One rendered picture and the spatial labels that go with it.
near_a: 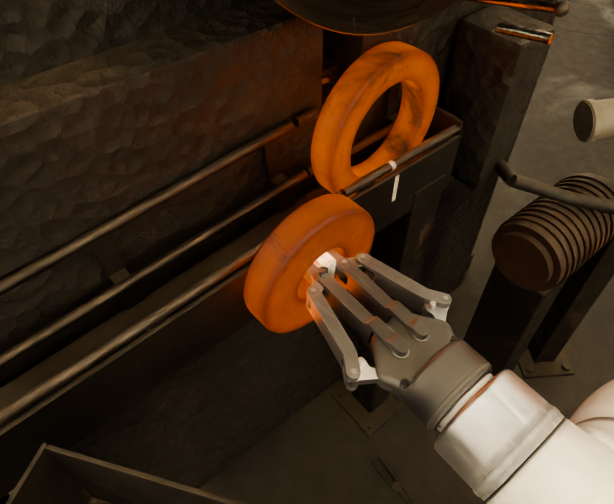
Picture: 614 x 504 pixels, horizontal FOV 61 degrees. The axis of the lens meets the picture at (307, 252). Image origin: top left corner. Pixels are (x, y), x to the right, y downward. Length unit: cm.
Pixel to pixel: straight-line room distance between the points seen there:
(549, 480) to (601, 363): 104
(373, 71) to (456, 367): 29
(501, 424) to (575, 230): 53
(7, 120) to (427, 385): 38
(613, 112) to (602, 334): 76
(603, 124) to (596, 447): 52
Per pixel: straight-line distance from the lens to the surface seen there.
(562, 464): 42
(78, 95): 48
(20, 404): 52
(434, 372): 43
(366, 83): 54
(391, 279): 50
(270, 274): 47
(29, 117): 47
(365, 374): 45
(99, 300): 56
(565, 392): 137
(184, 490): 41
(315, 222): 47
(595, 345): 147
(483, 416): 42
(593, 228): 94
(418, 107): 65
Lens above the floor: 110
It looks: 48 degrees down
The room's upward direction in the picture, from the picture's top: straight up
